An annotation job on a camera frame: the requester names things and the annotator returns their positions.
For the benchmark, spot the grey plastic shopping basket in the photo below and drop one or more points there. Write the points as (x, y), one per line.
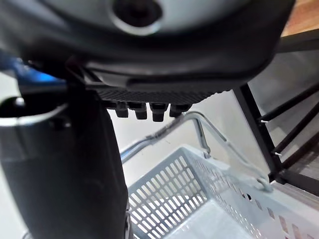
(199, 189)

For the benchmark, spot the wooden produce stand black frame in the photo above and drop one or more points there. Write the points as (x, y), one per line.
(286, 104)

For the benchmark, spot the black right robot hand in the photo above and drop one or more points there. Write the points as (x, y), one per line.
(149, 57)

